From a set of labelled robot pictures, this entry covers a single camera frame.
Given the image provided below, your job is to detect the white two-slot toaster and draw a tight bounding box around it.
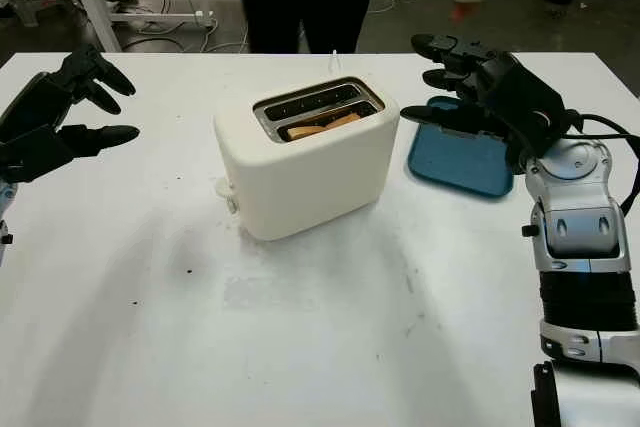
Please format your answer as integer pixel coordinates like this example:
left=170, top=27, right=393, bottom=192
left=213, top=75, right=400, bottom=242

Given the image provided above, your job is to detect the blue plastic tray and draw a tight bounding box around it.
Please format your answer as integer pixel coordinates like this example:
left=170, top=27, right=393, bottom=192
left=407, top=95, right=516, bottom=202

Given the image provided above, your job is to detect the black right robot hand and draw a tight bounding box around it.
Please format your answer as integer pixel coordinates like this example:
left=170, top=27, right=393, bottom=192
left=399, top=33, right=531, bottom=173

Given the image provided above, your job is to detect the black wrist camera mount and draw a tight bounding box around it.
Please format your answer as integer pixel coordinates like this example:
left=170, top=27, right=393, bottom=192
left=480, top=50, right=569, bottom=161
left=0, top=124, right=74, bottom=184

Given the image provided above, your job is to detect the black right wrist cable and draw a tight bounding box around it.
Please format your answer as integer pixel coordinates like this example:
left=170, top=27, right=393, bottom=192
left=547, top=109, right=640, bottom=221

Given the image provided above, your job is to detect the grey floor cable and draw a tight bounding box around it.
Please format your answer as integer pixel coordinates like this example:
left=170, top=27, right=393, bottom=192
left=122, top=16, right=221, bottom=53

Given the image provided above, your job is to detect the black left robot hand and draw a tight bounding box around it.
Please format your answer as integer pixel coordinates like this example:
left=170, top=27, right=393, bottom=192
left=0, top=44, right=140, bottom=159

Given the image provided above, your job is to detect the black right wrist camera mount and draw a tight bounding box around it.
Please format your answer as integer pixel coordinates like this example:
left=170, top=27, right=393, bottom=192
left=480, top=50, right=569, bottom=161

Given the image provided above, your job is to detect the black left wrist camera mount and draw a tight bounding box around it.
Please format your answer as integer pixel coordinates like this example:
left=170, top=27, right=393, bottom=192
left=0, top=124, right=74, bottom=184

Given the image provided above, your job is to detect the person's left hand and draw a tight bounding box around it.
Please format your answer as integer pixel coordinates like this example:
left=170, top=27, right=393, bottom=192
left=451, top=0, right=476, bottom=23

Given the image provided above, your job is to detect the person in cream jacket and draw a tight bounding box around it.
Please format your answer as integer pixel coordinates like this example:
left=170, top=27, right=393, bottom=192
left=235, top=0, right=382, bottom=55

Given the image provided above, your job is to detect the toast slice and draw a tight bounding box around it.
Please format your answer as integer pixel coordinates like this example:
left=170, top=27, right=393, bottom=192
left=286, top=111, right=362, bottom=142

